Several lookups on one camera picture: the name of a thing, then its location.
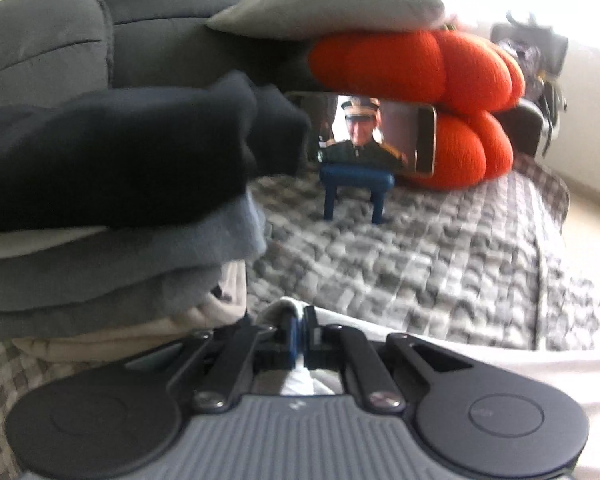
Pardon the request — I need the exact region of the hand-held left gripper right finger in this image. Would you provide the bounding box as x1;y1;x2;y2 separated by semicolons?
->
304;305;476;412

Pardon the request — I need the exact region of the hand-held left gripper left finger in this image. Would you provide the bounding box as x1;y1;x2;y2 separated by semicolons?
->
125;305;302;413

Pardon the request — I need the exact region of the white shirt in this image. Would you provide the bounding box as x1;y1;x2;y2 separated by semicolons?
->
254;297;600;480

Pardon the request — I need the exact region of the stack of folded clothes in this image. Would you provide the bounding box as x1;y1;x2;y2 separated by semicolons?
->
0;70;314;362

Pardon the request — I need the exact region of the grey checked sofa cover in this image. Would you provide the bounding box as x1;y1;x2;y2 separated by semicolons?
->
0;152;574;461

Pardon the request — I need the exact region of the blue phone stand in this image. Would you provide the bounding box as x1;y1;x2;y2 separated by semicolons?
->
318;162;396;225

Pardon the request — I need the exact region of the smartphone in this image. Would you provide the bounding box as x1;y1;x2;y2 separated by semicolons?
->
282;91;439;179

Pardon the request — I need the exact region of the orange pumpkin cushion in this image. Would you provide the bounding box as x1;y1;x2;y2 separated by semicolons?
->
309;27;527;112
399;102;517;192

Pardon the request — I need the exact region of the white pillow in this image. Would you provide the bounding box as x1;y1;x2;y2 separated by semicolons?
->
206;0;457;42

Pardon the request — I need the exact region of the white office chair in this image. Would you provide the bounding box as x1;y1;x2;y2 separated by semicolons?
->
490;10;572;157

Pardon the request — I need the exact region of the grey sofa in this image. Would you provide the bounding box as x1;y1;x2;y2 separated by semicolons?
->
0;0;547;158

